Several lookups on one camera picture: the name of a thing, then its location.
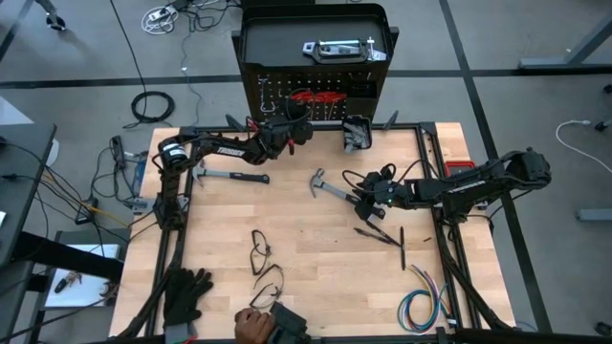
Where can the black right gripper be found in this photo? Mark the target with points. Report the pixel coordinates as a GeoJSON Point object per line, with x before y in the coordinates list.
{"type": "Point", "coordinates": [387, 193]}

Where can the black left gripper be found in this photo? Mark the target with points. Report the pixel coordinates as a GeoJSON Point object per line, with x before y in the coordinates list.
{"type": "Point", "coordinates": [287, 131]}

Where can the claw hammer black grip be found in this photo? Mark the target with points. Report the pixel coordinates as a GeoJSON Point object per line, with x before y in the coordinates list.
{"type": "Point", "coordinates": [334, 190]}
{"type": "Point", "coordinates": [248, 178]}

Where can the grey perforated beams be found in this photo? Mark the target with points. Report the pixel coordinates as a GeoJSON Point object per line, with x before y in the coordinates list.
{"type": "Point", "coordinates": [358, 139]}

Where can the silver aluminium spirit level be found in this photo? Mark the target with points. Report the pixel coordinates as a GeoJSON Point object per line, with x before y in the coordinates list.
{"type": "Point", "coordinates": [307, 47]}

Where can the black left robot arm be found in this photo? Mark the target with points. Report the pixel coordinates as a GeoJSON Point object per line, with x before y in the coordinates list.
{"type": "Point", "coordinates": [229, 150]}

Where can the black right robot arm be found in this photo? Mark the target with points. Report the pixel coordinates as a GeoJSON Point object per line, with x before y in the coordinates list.
{"type": "Point", "coordinates": [459, 184]}

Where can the black plastic hanging bin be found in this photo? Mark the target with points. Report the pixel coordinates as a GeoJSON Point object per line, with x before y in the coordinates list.
{"type": "Point", "coordinates": [368, 122]}

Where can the black pegboard tool cart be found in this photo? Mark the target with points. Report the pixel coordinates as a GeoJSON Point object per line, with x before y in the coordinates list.
{"type": "Point", "coordinates": [287, 45]}

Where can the person's hand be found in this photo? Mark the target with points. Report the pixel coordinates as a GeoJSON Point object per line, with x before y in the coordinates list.
{"type": "Point", "coordinates": [251, 327]}

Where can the white power strip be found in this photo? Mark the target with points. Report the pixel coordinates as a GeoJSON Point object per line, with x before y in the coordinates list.
{"type": "Point", "coordinates": [158, 15]}

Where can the black power strip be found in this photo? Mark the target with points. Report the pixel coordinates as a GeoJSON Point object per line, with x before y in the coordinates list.
{"type": "Point", "coordinates": [117, 150]}

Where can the black work glove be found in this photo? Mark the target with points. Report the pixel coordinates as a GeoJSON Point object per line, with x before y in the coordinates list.
{"type": "Point", "coordinates": [184, 296]}

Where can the grey table leg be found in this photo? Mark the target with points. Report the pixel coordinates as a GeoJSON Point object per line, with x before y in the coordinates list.
{"type": "Point", "coordinates": [540, 62]}

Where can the grey table foot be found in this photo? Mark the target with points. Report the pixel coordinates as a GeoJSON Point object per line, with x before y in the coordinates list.
{"type": "Point", "coordinates": [593, 215]}

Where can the black chair base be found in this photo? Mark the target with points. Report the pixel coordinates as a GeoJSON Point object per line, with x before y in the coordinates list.
{"type": "Point", "coordinates": [55, 21]}

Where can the white paper sheet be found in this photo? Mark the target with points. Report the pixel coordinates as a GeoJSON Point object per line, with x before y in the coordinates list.
{"type": "Point", "coordinates": [91, 282]}

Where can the black desk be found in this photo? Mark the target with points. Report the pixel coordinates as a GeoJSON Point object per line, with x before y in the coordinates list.
{"type": "Point", "coordinates": [24, 167]}

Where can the bunch of keys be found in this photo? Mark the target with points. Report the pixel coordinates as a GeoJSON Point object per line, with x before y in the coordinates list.
{"type": "Point", "coordinates": [62, 285]}

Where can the black aluminium table frame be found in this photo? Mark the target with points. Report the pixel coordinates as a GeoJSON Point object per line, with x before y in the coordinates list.
{"type": "Point", "coordinates": [406, 127]}

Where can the clear safety glasses black frame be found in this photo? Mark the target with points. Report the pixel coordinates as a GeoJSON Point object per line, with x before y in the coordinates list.
{"type": "Point", "coordinates": [270, 292]}
{"type": "Point", "coordinates": [259, 248]}

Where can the black table-level camera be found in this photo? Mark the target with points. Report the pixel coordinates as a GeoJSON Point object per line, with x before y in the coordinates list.
{"type": "Point", "coordinates": [287, 320]}

